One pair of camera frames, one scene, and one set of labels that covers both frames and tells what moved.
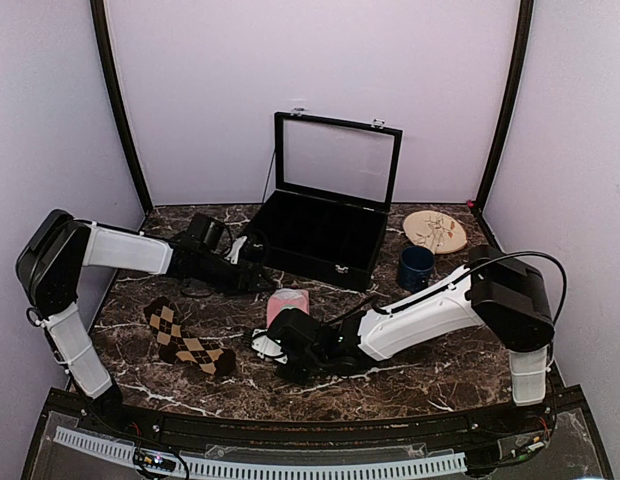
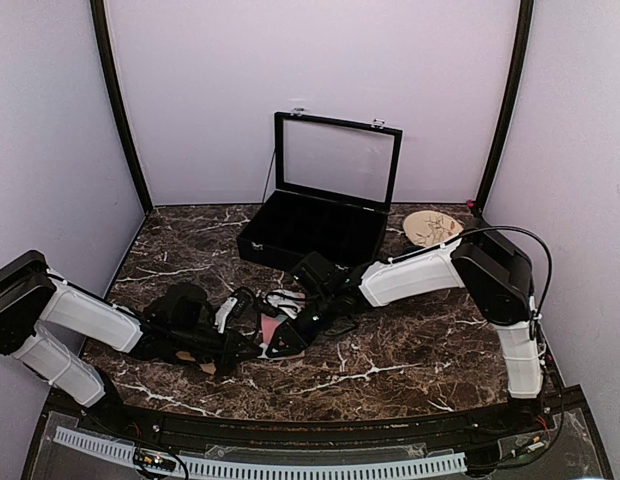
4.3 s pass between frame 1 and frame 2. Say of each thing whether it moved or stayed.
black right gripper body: moved
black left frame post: stayed
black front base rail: stayed
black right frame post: stayed
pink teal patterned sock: stayed
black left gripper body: moved
